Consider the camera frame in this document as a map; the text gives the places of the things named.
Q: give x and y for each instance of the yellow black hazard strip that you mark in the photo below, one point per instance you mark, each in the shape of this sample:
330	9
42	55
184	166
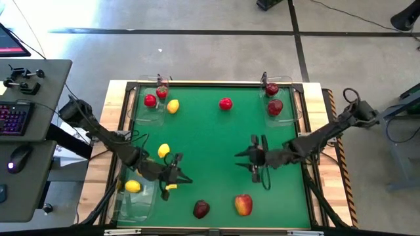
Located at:
345	177

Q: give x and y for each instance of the black table frame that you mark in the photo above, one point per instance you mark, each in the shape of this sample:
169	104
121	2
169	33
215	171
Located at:
130	86

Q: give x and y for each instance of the silver metal bracket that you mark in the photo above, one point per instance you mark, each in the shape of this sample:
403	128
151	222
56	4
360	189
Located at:
121	232
305	233

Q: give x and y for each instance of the red strawberry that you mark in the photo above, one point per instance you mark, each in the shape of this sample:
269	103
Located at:
161	92

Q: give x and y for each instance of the black floor stand base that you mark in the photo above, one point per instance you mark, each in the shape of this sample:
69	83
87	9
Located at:
267	4

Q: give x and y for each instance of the computer monitor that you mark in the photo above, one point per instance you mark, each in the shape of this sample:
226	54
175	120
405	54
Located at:
8	42

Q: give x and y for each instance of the clear plastic basket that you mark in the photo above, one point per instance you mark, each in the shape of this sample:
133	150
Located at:
147	114
288	98
134	206

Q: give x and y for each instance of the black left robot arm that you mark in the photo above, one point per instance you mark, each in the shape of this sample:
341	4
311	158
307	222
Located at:
98	131

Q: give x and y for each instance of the backlit keyboard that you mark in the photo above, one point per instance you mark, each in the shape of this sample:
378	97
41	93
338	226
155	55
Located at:
14	118

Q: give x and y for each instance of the yellow tag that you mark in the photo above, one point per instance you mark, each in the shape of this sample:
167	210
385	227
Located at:
171	187

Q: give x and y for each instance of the red yellow apple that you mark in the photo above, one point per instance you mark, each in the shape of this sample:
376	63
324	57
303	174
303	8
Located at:
243	204

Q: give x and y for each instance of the black round floor base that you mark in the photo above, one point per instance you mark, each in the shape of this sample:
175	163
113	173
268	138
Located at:
407	18

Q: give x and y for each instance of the black computer mouse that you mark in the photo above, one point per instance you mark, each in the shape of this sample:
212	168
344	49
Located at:
19	158

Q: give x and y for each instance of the red tomato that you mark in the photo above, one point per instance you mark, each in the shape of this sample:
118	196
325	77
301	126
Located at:
150	100
225	104

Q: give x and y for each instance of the black round knob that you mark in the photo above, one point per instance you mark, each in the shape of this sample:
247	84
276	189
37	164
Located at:
48	208

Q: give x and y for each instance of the grey desk top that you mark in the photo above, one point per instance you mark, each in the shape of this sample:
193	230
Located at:
52	82
29	196

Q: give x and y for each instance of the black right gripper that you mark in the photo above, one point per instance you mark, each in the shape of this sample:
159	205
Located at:
260	159

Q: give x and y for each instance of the black clamp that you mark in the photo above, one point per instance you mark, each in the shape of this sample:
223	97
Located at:
24	72
26	88

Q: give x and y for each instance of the yellow lemon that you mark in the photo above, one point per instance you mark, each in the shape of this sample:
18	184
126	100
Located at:
133	186
173	106
163	150

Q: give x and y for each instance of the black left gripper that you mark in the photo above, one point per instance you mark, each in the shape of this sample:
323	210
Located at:
169	173

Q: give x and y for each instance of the grey metal cart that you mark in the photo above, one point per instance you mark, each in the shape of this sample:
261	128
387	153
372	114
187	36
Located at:
402	157

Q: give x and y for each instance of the green table mat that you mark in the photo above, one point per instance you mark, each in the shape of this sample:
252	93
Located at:
213	131

